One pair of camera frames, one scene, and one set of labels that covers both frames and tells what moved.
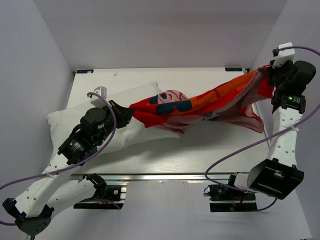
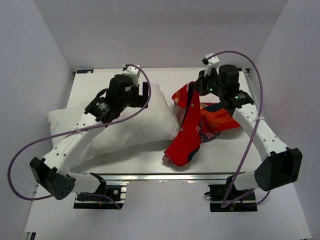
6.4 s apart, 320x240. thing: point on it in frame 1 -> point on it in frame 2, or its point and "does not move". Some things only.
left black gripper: [125, 115] -> [138, 99]
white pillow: [61, 123] does not move
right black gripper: [287, 65] -> [199, 84]
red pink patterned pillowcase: [173, 111] -> [201, 122]
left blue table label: [84, 71] does not move
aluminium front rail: [156, 176] does not move
